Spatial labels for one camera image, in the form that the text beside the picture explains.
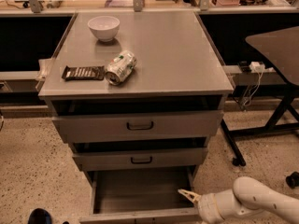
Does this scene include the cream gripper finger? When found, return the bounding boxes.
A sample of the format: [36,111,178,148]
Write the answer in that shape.
[178,189,200,203]

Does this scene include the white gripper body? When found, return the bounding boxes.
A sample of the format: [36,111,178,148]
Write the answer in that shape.
[197,189,240,224]

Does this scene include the grey bottom drawer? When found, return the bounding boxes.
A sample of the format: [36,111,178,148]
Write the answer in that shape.
[79,167,200,224]

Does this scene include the grey drawer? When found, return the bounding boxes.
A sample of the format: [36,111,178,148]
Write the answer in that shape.
[73,147,207,171]
[79,167,200,224]
[53,110,223,143]

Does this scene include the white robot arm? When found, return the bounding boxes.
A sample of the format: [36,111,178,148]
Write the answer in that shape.
[178,176,299,224]

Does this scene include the grey middle drawer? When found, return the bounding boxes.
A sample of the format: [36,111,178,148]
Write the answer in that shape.
[73,147,207,171]

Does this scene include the grey top drawer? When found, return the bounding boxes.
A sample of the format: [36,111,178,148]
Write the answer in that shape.
[53,110,223,143]

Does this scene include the grey metal drawer cabinet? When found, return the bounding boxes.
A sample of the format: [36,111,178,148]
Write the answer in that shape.
[37,9,235,185]

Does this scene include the black round floor object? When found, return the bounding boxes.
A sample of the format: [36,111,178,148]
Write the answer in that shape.
[286,172,299,189]

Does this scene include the crushed silver soda can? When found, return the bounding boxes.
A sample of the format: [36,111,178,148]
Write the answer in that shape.
[105,50,137,85]

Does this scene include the dark blue floor object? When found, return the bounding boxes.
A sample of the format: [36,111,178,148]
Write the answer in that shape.
[27,208,52,224]

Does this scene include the dark chocolate bar wrapper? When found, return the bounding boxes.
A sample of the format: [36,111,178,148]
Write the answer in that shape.
[62,66,105,81]

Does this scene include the black side table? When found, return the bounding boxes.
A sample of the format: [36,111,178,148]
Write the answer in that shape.
[221,26,299,166]

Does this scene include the white ceramic bowl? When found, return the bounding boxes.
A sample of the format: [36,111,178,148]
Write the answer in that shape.
[88,16,121,42]

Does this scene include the clear plastic bag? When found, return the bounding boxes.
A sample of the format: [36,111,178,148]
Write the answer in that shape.
[36,58,52,91]

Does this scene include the white power adapter with cables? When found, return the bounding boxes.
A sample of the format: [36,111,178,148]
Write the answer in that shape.
[240,62,273,108]

